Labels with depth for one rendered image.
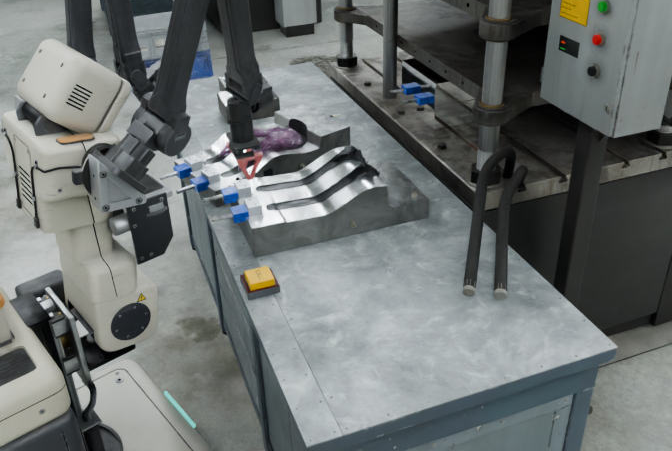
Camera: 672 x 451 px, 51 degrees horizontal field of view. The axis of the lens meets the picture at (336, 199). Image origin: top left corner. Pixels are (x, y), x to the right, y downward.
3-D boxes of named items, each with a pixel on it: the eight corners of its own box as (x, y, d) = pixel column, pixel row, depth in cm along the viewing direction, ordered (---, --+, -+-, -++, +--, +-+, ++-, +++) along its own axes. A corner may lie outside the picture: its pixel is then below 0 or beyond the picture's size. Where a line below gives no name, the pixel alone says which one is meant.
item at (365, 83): (478, 212, 213) (479, 191, 209) (329, 75, 319) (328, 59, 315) (696, 160, 237) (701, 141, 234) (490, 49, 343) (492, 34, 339)
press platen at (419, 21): (486, 171, 205) (491, 115, 196) (331, 45, 310) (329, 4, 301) (709, 122, 229) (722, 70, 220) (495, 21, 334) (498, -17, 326)
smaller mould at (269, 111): (228, 124, 256) (225, 106, 252) (218, 109, 268) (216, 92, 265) (280, 115, 262) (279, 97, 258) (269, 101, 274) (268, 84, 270)
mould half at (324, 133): (217, 207, 205) (212, 174, 199) (176, 175, 223) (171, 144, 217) (350, 156, 231) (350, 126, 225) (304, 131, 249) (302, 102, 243)
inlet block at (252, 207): (214, 233, 181) (211, 215, 178) (210, 223, 185) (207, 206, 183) (263, 222, 185) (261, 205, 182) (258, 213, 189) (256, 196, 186)
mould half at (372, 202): (254, 258, 182) (250, 213, 175) (231, 210, 203) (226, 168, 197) (428, 217, 197) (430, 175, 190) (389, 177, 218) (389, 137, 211)
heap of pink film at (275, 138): (243, 173, 210) (241, 149, 206) (214, 153, 222) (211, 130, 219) (313, 148, 224) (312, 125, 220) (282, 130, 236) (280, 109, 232)
